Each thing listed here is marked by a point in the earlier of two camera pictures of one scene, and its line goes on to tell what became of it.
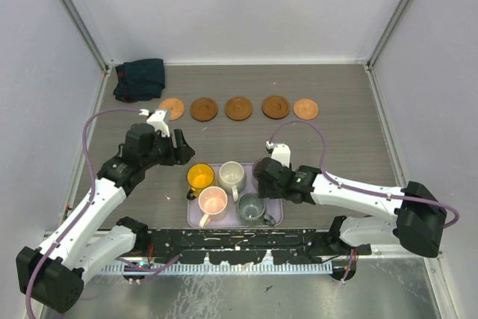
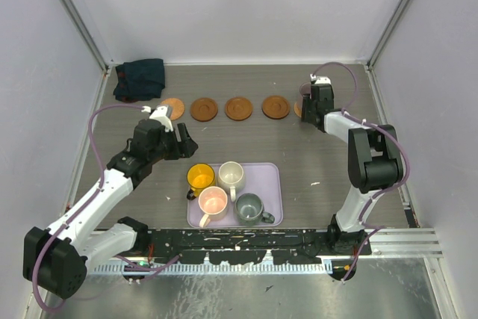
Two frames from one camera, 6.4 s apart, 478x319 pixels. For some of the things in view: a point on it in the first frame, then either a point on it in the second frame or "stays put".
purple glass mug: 258,165 → 305,89
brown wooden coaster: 275,107 stays put
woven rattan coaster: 175,106 stays put
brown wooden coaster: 204,110 stays put
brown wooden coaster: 238,109 stays put
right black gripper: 265,191 → 306,116
